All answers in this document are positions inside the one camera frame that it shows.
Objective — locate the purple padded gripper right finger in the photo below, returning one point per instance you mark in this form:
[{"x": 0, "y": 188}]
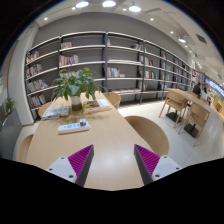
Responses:
[{"x": 153, "y": 167}]

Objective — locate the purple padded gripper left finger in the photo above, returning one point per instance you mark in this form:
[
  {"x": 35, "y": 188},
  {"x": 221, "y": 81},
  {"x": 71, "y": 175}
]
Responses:
[{"x": 74, "y": 168}]

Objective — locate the white charger with red top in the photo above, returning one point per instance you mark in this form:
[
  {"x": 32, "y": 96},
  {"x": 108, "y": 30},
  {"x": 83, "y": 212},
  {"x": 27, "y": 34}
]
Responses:
[{"x": 83, "y": 122}]

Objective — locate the wooden chair near right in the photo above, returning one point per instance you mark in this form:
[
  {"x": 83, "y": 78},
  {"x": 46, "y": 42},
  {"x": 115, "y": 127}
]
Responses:
[{"x": 151, "y": 133}]

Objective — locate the wooden chair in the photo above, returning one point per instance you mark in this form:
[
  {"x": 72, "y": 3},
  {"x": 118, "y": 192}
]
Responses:
[
  {"x": 113, "y": 98},
  {"x": 151, "y": 133},
  {"x": 23, "y": 149},
  {"x": 43, "y": 108}
]

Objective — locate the white power strip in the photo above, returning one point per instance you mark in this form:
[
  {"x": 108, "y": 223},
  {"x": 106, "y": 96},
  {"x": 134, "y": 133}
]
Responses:
[{"x": 74, "y": 127}]

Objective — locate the wooden chair near left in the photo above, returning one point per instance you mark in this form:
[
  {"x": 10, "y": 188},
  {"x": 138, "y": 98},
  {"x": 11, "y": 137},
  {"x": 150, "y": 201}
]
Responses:
[{"x": 23, "y": 149}]

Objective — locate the white magazine stack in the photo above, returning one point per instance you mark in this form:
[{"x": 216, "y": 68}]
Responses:
[{"x": 55, "y": 112}]

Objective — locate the yellow book stack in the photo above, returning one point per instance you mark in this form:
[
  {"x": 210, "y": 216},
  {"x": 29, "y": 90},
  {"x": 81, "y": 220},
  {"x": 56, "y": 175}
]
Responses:
[{"x": 96, "y": 106}]

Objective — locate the white plant pot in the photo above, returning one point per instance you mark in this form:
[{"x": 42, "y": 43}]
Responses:
[{"x": 76, "y": 103}]

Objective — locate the light wooden armchair right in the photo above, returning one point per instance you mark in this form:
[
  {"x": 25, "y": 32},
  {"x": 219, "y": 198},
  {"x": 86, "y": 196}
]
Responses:
[{"x": 196, "y": 120}]

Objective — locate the light wooden armchair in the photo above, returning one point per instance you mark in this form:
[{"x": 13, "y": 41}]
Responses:
[
  {"x": 196, "y": 120},
  {"x": 177, "y": 103}
]

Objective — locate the wooden chair far left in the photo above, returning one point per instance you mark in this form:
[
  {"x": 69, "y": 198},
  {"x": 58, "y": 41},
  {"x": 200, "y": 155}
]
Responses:
[{"x": 43, "y": 108}]

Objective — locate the light wooden armchair left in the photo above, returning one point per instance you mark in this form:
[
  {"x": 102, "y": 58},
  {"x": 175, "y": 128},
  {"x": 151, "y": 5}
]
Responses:
[{"x": 177, "y": 103}]

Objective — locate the wooden chair far right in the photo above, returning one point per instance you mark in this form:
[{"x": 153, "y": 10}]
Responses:
[{"x": 113, "y": 98}]

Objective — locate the green potted plant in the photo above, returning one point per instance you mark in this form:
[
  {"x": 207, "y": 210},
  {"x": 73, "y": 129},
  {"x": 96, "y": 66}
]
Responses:
[{"x": 74, "y": 83}]

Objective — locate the seated person in black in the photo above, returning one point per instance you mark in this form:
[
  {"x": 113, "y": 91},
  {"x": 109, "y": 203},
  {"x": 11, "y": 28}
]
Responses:
[{"x": 197, "y": 89}]

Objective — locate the small plant at left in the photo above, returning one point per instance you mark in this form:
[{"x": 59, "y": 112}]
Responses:
[{"x": 9, "y": 103}]

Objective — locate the large grey bookshelf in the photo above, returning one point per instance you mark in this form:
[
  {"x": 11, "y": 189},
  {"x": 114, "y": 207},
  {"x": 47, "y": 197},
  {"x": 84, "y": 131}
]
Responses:
[{"x": 136, "y": 69}]

